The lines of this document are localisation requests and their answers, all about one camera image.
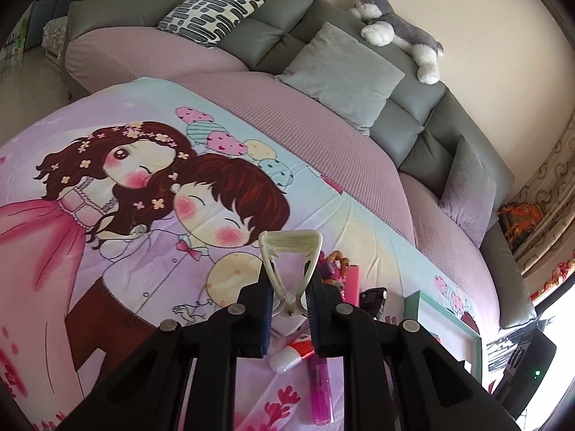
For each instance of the grey husky plush toy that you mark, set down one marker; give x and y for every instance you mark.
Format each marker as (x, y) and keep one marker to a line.
(395, 31)

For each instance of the grey sofa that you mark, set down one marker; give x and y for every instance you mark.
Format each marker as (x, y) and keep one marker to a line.
(269, 31)

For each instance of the pink waffle sofa cover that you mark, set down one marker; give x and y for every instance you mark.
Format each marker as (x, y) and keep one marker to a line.
(314, 134)

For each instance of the brown toy dog figure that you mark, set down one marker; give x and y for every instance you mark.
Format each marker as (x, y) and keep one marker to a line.
(334, 269)

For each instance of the red glue stick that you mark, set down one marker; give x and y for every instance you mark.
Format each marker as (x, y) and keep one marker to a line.
(296, 352)

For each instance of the teal shallow cardboard box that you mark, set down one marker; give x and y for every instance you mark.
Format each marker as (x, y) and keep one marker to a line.
(422, 309)

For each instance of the lilac grey pillow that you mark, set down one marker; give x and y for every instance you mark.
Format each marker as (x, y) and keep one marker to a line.
(467, 188)

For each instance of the black toy car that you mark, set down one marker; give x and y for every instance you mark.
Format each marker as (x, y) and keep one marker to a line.
(375, 301)

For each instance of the printed cartoon blanket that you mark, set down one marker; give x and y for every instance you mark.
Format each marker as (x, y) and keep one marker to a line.
(134, 256)

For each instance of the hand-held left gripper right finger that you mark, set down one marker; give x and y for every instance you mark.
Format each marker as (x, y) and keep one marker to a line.
(328, 323)

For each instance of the orange stuffed toy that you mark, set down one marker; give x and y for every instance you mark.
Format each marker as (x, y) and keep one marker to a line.
(521, 220)

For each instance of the patterned curtain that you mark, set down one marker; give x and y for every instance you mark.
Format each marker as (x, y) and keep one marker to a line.
(552, 188)

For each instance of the black and white patterned pillow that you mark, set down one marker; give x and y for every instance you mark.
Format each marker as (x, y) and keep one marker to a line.
(211, 13)

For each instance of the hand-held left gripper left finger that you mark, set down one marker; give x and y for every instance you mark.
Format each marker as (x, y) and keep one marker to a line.
(251, 318)

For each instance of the pink smart watch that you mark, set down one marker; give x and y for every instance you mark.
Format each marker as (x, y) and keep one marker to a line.
(352, 283)

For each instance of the pink glitter tube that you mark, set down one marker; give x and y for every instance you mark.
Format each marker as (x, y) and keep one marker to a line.
(320, 390)

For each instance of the cream plastic clip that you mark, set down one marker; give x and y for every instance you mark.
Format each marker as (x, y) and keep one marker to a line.
(287, 240)

